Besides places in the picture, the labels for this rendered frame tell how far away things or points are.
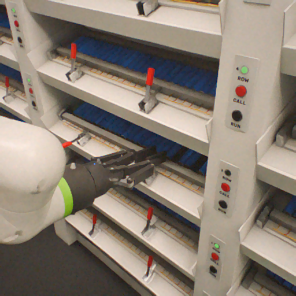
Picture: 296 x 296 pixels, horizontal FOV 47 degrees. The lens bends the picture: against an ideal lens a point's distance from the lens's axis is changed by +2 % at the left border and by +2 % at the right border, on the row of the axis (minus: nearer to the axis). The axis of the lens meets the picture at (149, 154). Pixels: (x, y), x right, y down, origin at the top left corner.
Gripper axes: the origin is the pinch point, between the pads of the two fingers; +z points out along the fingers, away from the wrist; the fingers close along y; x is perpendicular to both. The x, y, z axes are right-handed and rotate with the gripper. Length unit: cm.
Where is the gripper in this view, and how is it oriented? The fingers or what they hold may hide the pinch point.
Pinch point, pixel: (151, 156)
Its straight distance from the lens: 81.5
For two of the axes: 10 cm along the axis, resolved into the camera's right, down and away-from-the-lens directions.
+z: 6.8, -2.6, 6.9
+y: 7.3, 3.7, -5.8
